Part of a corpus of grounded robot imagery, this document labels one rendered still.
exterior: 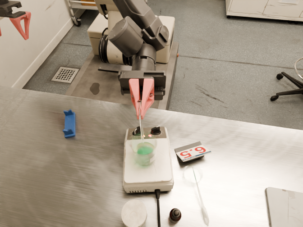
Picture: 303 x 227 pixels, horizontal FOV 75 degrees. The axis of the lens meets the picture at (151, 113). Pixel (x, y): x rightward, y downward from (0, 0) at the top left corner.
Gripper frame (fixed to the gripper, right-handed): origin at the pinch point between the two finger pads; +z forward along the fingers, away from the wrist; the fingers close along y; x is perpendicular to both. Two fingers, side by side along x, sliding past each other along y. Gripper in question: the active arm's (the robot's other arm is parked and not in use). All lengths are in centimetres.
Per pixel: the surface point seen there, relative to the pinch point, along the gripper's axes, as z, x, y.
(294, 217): 13.0, 25.1, 38.4
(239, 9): -224, 86, 101
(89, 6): -212, 77, -77
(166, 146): -2.1, 17.1, 5.9
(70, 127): -12.6, 24.8, -26.2
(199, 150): -4.4, 23.7, 16.3
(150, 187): 7.9, 20.3, 1.9
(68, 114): -17.5, 24.3, -28.0
